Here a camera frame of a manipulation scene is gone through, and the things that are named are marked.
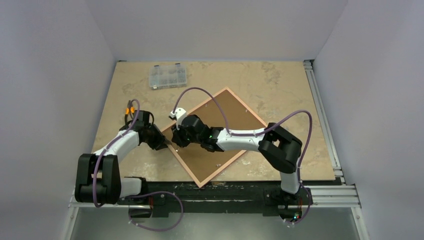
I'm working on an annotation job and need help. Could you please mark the pink photo frame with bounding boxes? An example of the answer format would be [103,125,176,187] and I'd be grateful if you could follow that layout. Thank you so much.
[162,87,267,187]

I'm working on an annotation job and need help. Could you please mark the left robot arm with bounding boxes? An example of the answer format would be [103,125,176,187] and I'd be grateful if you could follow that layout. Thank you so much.
[74,110,170,207]

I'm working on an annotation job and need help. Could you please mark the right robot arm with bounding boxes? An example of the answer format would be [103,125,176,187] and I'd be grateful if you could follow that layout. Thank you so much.
[168,111,305,204]

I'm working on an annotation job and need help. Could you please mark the orange black pliers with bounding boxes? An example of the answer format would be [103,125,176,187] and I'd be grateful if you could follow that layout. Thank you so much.
[124,100,135,121]

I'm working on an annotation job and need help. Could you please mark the clear plastic screw organizer box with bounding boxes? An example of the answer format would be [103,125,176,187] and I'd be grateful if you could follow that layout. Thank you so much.
[149,63,187,90]

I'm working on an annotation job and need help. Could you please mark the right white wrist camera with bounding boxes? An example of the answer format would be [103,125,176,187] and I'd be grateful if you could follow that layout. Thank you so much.
[168,107,187,130]

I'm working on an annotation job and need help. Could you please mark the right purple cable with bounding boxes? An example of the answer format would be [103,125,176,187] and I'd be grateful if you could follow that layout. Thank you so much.
[172,87,314,226]

